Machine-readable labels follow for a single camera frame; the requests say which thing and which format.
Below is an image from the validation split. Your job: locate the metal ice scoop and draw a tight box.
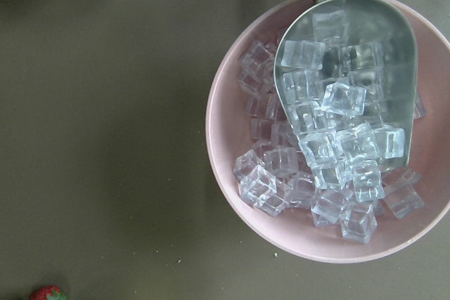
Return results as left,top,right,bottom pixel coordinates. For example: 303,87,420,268
274,0,418,170

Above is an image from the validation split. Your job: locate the red strawberry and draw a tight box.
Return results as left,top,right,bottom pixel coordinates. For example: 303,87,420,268
28,285,68,300

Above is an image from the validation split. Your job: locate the clear ice cube on top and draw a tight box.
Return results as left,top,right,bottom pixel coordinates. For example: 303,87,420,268
321,82,366,117

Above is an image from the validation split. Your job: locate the clear ice cube front left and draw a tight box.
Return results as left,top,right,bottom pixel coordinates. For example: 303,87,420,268
239,165,288,217

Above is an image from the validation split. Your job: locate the clear ice cube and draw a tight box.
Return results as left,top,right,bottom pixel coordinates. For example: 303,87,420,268
339,202,378,244
321,82,366,117
239,165,288,217

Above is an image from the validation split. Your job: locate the pink bowl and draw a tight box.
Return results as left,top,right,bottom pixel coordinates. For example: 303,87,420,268
205,0,449,263

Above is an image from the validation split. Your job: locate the clear ice cube bottom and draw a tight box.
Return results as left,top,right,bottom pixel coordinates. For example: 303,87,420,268
339,202,378,244

